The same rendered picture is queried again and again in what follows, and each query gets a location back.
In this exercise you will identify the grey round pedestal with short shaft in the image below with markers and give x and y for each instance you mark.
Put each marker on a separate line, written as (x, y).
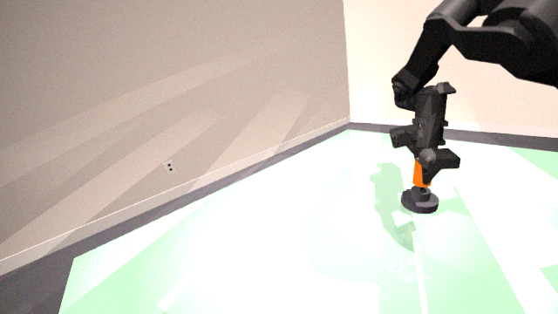
(420, 200)

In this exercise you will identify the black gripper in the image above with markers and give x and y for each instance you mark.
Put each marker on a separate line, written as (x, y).
(431, 158)

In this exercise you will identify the orange cylinder with center hole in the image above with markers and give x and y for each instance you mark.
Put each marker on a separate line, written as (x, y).
(417, 176)

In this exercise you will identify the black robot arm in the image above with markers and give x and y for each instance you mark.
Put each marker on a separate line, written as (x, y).
(519, 35)

